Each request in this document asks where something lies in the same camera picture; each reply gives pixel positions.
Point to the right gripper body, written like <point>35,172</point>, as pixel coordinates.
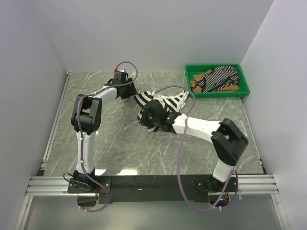
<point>149,121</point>

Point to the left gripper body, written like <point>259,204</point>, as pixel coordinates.
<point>129,90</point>

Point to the thin striped tank top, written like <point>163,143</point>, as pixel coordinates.
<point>219,78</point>

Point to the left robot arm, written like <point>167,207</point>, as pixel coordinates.
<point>86,120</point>

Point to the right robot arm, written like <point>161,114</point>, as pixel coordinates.
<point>228,140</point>

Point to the tan tank top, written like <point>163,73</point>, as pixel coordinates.
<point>196,88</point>

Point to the green plastic bin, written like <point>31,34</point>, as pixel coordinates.
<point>195,69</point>

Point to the black base beam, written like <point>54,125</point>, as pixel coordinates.
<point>146,188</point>

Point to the aluminium left side rail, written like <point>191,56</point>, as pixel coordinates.
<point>51,136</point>

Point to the aluminium rail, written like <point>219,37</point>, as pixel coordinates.
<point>57,186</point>
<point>51,136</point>

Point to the aluminium front rail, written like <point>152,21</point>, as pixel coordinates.
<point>57,186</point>

